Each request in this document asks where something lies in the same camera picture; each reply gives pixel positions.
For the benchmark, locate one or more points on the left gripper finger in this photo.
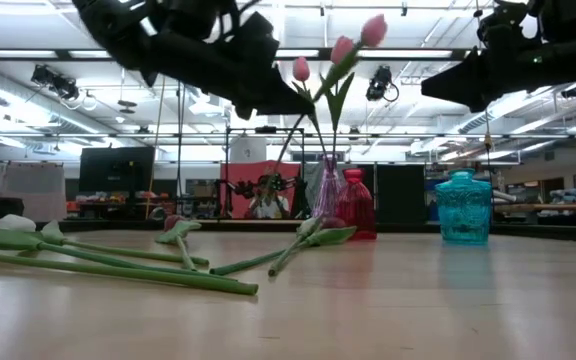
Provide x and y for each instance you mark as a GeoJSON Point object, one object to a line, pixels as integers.
{"type": "Point", "coordinates": [283, 102]}

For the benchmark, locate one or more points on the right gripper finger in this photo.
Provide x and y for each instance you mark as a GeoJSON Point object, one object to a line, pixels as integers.
{"type": "Point", "coordinates": [463, 82]}

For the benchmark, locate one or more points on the pink glass vase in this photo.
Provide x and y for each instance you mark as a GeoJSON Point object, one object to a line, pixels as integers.
{"type": "Point", "coordinates": [327, 195]}

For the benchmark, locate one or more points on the teal glass vase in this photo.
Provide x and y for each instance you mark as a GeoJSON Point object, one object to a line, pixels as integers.
{"type": "Point", "coordinates": [463, 210]}

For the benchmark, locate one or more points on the red glass vase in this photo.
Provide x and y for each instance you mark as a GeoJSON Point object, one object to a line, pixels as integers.
{"type": "Point", "coordinates": [357, 210]}

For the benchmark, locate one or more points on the red backdrop panel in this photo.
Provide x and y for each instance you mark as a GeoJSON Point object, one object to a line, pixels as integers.
{"type": "Point", "coordinates": [238, 175]}

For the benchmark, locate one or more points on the person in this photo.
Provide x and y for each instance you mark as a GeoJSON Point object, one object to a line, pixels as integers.
{"type": "Point", "coordinates": [268, 207]}

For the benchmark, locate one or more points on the black partition panel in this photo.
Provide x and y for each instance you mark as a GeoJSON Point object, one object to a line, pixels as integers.
{"type": "Point", "coordinates": [400, 192]}

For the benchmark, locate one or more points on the black monitor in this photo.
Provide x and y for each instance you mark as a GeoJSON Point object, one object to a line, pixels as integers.
{"type": "Point", "coordinates": [118, 170]}

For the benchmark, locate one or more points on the black ceiling spotlight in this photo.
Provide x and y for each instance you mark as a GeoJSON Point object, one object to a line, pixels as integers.
{"type": "Point", "coordinates": [55, 82]}

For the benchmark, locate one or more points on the white covered board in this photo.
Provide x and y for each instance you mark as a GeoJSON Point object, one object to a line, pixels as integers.
{"type": "Point", "coordinates": [33, 185]}

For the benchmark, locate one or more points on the black mounted camera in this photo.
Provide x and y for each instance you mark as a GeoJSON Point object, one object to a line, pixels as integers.
{"type": "Point", "coordinates": [379, 84]}

